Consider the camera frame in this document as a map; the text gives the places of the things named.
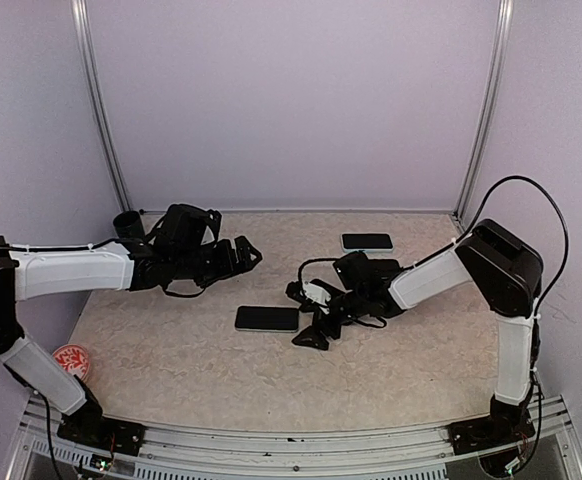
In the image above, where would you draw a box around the black phone teal edge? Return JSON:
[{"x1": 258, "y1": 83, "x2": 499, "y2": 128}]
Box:
[{"x1": 342, "y1": 233, "x2": 393, "y2": 251}]

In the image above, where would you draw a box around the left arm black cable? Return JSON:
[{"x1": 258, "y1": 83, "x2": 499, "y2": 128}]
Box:
[{"x1": 0, "y1": 209, "x2": 222, "y2": 299}]

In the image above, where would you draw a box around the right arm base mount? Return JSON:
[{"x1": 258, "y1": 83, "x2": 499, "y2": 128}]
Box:
[{"x1": 447, "y1": 390, "x2": 535, "y2": 455}]

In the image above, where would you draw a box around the left aluminium frame post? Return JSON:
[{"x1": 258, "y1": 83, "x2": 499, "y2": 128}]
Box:
[{"x1": 71, "y1": 0, "x2": 133, "y2": 211}]

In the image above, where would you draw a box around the aluminium frame post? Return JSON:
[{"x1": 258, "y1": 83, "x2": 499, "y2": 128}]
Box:
[
  {"x1": 453, "y1": 0, "x2": 515, "y2": 221},
  {"x1": 71, "y1": 0, "x2": 133, "y2": 211}
]

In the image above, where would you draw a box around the right aluminium frame post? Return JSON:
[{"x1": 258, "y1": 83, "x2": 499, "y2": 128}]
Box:
[{"x1": 453, "y1": 0, "x2": 515, "y2": 221}]

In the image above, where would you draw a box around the light blue phone case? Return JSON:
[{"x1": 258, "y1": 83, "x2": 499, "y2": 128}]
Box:
[{"x1": 340, "y1": 232, "x2": 396, "y2": 256}]

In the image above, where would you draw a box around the front aluminium rail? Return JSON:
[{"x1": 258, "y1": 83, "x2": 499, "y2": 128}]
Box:
[{"x1": 3, "y1": 397, "x2": 582, "y2": 479}]

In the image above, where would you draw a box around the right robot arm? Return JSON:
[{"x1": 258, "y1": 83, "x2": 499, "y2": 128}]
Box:
[{"x1": 286, "y1": 219, "x2": 543, "y2": 444}]

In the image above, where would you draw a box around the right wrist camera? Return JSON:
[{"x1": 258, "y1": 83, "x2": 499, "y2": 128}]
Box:
[{"x1": 285, "y1": 280, "x2": 331, "y2": 307}]

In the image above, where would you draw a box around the red patterned round coaster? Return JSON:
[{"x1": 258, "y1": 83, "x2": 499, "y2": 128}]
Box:
[{"x1": 52, "y1": 344, "x2": 91, "y2": 381}]

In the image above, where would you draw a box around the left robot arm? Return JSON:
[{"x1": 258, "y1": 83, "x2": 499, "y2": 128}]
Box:
[{"x1": 0, "y1": 204, "x2": 262, "y2": 445}]

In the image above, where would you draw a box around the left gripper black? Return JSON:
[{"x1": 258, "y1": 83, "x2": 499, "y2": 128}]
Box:
[{"x1": 173, "y1": 234, "x2": 262, "y2": 288}]

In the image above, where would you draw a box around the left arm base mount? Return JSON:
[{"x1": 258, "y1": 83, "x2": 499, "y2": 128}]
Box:
[{"x1": 57, "y1": 391, "x2": 146, "y2": 457}]

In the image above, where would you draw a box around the dark green mug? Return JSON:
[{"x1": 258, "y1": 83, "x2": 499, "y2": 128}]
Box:
[{"x1": 112, "y1": 210, "x2": 145, "y2": 239}]

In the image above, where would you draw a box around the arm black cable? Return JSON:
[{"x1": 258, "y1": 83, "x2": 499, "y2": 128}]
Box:
[
  {"x1": 0, "y1": 209, "x2": 222, "y2": 299},
  {"x1": 298, "y1": 174, "x2": 571, "y2": 321}
]

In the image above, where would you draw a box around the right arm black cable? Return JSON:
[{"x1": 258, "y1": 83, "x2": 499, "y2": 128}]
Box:
[{"x1": 298, "y1": 174, "x2": 571, "y2": 321}]

